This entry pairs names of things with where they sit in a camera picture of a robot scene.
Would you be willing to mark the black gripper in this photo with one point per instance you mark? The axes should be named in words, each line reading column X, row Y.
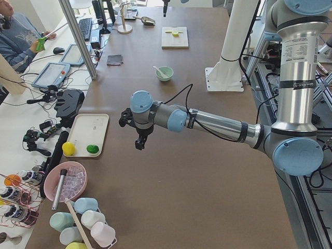
column 141, row 133

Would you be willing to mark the white ceramic spoon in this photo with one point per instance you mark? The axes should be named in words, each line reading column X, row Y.
column 160, row 72

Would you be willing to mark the pale green ceramic bowl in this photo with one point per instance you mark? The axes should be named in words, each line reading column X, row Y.
column 167, row 73

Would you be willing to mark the pink mixing bowl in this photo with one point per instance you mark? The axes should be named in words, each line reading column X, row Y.
column 75, row 181

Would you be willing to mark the green lime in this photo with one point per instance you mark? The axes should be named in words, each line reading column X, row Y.
column 92, row 148

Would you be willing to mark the cream tray with bear drawing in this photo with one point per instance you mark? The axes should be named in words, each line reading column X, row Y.
column 88, row 129

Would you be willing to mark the grey folded cloth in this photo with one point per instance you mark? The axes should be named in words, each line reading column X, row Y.
column 116, row 59

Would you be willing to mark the white upturned cup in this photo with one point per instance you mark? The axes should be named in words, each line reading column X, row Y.
column 89, row 218

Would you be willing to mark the wooden stick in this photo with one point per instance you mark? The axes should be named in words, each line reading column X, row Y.
column 78, row 224

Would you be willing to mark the pink upturned cup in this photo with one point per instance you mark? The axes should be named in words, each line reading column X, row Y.
column 103, row 234

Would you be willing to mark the bamboo cutting board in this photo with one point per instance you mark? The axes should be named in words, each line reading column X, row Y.
column 169, row 42

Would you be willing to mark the upper teach pendant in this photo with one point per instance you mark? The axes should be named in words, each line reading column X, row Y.
column 52, row 75

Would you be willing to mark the wooden mug tree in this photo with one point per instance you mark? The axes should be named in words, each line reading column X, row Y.
column 123, row 28

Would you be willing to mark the pale green upturned cup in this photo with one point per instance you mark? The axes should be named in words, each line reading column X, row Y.
column 61, row 220

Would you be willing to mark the pale blue upturned cup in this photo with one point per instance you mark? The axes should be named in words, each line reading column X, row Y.
column 69, row 235

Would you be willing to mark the metal scoop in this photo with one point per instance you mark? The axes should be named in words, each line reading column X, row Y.
column 146, row 20

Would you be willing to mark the yellow upturned cup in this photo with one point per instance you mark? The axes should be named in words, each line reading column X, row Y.
column 76, row 245

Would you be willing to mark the black computer mouse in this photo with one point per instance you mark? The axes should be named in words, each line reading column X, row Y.
column 58, row 50

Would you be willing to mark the black monitor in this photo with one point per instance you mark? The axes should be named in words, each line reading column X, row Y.
column 99, row 9

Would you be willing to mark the black keyboard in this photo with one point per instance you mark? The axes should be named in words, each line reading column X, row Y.
column 85, row 25

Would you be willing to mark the bottle rack with bottles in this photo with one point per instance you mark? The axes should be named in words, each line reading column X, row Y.
column 20, row 204

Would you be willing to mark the orange fruit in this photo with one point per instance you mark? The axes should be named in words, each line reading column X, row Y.
column 12, row 180

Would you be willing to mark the seated person in blue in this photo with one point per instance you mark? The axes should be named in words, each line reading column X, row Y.
column 18, row 44

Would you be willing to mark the white wire cup rack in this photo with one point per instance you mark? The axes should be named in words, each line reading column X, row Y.
column 103, row 234

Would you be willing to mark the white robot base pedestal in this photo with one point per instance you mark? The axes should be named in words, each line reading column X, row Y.
column 226, row 74

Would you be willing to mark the aluminium frame post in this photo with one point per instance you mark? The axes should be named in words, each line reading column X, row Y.
column 80, row 42

